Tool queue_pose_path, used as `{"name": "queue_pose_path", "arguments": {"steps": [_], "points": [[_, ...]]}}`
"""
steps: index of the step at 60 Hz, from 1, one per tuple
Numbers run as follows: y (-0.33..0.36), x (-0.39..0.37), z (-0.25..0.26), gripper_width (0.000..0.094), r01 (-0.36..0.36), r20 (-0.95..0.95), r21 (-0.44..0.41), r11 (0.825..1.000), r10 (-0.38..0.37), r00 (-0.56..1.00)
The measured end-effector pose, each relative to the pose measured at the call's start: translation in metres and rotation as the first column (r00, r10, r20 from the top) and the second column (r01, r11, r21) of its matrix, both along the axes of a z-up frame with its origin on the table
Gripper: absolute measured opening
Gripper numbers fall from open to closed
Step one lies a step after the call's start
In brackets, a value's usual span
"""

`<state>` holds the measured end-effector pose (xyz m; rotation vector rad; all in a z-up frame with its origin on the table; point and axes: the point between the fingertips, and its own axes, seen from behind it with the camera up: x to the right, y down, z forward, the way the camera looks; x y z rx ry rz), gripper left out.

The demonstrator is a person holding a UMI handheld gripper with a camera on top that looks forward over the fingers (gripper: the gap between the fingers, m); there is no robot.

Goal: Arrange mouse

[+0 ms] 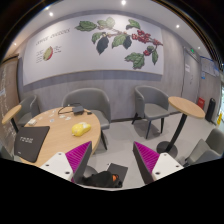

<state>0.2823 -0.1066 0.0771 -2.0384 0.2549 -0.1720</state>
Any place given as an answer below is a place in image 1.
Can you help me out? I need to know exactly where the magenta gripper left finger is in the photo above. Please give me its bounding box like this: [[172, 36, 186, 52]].
[[41, 141, 92, 183]]

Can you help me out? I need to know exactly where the small wooden table left edge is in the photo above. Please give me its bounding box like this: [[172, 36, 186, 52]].
[[1, 104, 22, 132]]

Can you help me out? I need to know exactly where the grey armchair far left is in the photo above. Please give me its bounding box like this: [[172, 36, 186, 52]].
[[16, 95, 40, 126]]

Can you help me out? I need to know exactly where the yellow computer mouse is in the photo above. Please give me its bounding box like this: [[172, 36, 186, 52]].
[[72, 122, 91, 137]]

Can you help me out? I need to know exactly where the notice board on wall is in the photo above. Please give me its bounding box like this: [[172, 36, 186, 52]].
[[201, 57, 219, 78]]

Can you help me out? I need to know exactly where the coffee plant wall mural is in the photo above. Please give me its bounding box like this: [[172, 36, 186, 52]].
[[23, 14, 164, 85]]

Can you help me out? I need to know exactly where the grey armchair behind table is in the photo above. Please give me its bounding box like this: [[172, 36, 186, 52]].
[[61, 87, 112, 131]]

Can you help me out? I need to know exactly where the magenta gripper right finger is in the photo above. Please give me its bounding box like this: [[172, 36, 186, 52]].
[[133, 142, 183, 184]]

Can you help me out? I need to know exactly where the black bag with orange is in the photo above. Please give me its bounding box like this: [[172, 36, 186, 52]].
[[82, 163, 128, 188]]

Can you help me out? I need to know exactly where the small round wooden side table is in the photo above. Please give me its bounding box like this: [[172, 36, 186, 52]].
[[156, 96, 205, 158]]

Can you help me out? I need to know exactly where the red fire extinguisher box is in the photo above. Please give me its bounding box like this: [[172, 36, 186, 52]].
[[197, 97, 205, 109]]

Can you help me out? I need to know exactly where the grey armchair right edge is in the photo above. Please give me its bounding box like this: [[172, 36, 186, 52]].
[[184, 128, 224, 167]]

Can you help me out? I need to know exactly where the grey door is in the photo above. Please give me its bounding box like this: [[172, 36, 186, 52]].
[[181, 47, 200, 102]]

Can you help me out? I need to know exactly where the black power adapter with cable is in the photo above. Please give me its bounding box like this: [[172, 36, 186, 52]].
[[58, 104, 92, 115]]

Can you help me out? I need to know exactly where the black bin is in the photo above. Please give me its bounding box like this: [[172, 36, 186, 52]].
[[205, 98, 216, 122]]

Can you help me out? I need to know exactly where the white small box on table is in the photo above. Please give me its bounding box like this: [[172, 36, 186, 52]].
[[28, 119, 37, 126]]

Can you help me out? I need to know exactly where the grey armchair centre right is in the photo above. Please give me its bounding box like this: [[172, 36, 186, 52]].
[[131, 85, 171, 140]]

